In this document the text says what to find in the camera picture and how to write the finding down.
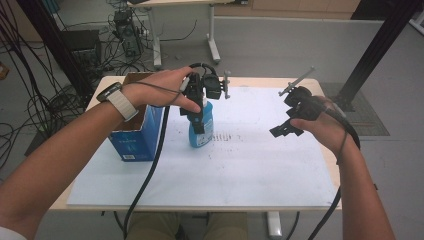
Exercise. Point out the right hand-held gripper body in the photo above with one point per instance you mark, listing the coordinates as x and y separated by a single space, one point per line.
305 103

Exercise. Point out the person's right hand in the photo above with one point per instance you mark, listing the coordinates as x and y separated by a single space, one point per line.
328 133

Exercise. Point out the blue bottle with white cap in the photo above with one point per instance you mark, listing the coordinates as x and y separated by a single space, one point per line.
208 130

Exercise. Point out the black metal stand post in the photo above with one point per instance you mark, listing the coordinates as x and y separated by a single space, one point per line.
53 43
376 46

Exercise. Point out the white sleeve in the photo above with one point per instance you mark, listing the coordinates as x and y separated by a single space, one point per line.
10 234

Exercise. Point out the white table mat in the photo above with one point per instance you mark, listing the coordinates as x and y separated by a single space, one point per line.
240 173

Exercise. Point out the desk with white legs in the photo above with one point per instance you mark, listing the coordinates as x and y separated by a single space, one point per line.
213 43

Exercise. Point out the white table leg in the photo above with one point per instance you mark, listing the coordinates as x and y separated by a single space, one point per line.
274 225

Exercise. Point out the wristwatch with white band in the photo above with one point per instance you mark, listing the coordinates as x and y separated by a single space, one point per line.
121 101

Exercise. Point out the blue cardboard box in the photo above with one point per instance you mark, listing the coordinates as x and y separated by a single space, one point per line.
140 140

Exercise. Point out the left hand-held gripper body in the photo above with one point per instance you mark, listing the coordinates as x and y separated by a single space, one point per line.
196 88

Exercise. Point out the person's legs in khaki trousers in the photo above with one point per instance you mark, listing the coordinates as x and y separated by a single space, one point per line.
153 226

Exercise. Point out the person's left hand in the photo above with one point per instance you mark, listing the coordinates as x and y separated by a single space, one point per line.
156 90

